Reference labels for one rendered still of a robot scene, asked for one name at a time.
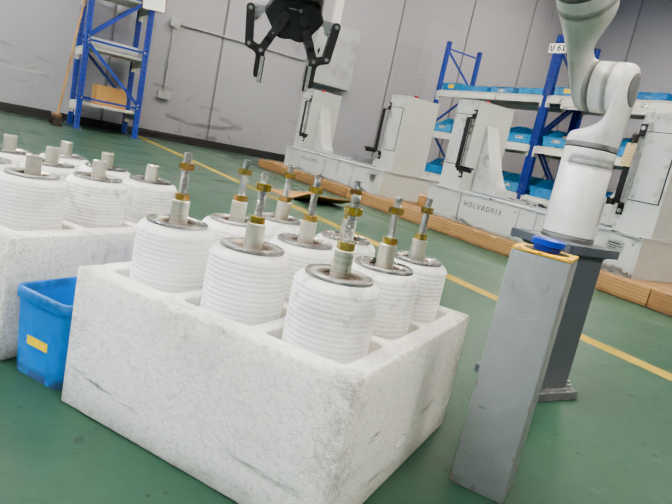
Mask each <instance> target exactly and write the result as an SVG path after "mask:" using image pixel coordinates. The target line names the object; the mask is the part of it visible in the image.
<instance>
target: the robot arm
mask: <svg viewBox="0 0 672 504"><path fill-rule="evenodd" d="M323 3H324V0H269V2H268V3H267V5H266V6H265V5H256V4H253V3H251V2H250V3H248V4H247V7H246V28H245V45H246V46H247V47H248V48H250V49H251V50H253V51H254V52H255V54H256V57H255V63H254V69H253V76H254V77H257V81H256V82H259V83H261V79H262V73H263V67H264V61H265V56H264V54H265V51H266V50H267V48H268V47H269V46H270V44H271V43H272V41H273V40H274V39H275V37H276V36H277V37H279V38H281V39H291V40H293V41H295V42H299V43H301V42H303V44H304V48H305V51H306V55H307V58H308V66H307V65H306V70H305V75H304V81H303V86H302V92H306V93H307V89H308V88H309V89H311V88H312V86H313V82H314V77H315V72H316V68H317V67H318V66H320V65H327V64H329V63H330V61H331V58H332V55H333V52H334V48H335V45H336V42H337V39H338V36H339V32H340V29H341V26H340V24H339V23H332V22H329V21H327V20H324V19H323V15H322V8H323ZM619 4H620V0H556V5H557V10H558V14H559V17H560V21H561V26H562V30H563V35H564V41H565V46H566V52H567V62H568V74H569V85H570V94H571V99H572V102H573V104H574V106H575V107H576V108H577V109H578V110H581V111H585V112H592V113H599V114H605V115H604V117H603V118H602V119H601V120H600V121H599V122H597V123H596V124H594V125H591V126H589V127H585V128H581V129H576V130H572V131H570V132H569V134H568V136H567V139H566V142H565V146H564V150H563V153H562V157H561V160H560V164H559V168H558V172H557V175H556V179H555V183H554V186H553V190H552V193H551V197H550V201H549V204H548V208H547V211H546V215H545V219H544V222H543V226H542V229H541V234H542V235H545V236H548V237H551V238H555V239H559V240H563V241H567V242H571V243H576V244H581V245H589V246H590V245H593V244H594V241H595V237H596V234H597V230H598V227H599V224H600V220H601V217H602V213H603V210H604V206H605V203H606V200H607V197H606V196H605V194H606V191H607V187H608V184H609V180H610V177H611V174H612V170H613V166H614V163H615V160H616V156H617V153H618V149H619V146H620V144H621V141H622V139H623V136H624V133H625V130H626V126H627V123H628V121H629V118H630V115H631V112H632V109H633V107H634V104H635V101H636V98H637V95H638V93H639V88H640V83H641V71H640V68H639V67H638V65H636V64H634V63H626V62H612V61H599V60H597V59H596V58H595V55H594V47H595V45H596V43H597V41H598V40H599V38H600V37H601V35H602V34H603V33H604V31H605V30H606V28H607V27H608V26H609V24H610V23H611V21H612V20H613V18H614V16H615V14H616V12H617V10H618V7H619ZM262 13H266V15H267V18H268V20H269V22H270V24H271V27H272V28H271V29H270V31H269V32H268V33H267V35H266V36H265V38H264V39H263V40H262V42H261V43H260V44H258V43H257V42H255V41H254V25H255V20H259V19H260V17H261V14H262ZM321 26H322V27H323V28H324V34H325V36H326V37H328V38H327V41H326V44H325V48H324V51H323V54H322V56H320V57H316V53H315V49H314V44H313V40H312V35H313V34H314V33H315V32H316V31H317V30H318V29H319V28H320V27H321ZM273 32H274V34H273Z"/></svg>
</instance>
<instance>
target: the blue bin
mask: <svg viewBox="0 0 672 504"><path fill-rule="evenodd" d="M76 283H77V276H72V277H64V278H55V279H47V280H38V281H30V282H23V283H20V284H19V285H18V290H17V296H18V297H20V308H19V327H18V345H17V363H16V368H17V370H19V371H21V372H22V373H24V374H26V375H28V376H29V377H31V378H33V379H35V380H36V381H38V382H40V383H42V384H43V385H45V386H47V387H49V388H50V389H53V390H57V391H59V390H63V383H64V375H65V367H66V360H67V352H68V344H69V337H70V329H71V321H72V313H73V306H74V298H75V290H76Z"/></svg>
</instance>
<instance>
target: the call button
mask: <svg viewBox="0 0 672 504"><path fill-rule="evenodd" d="M531 242H533V243H534V245H533V248H536V249H538V250H542V251H546V252H550V253H555V254H560V252H561V250H565V248H566V243H565V242H563V241H561V240H557V239H554V238H550V237H545V236H540V235H534V236H532V240H531Z"/></svg>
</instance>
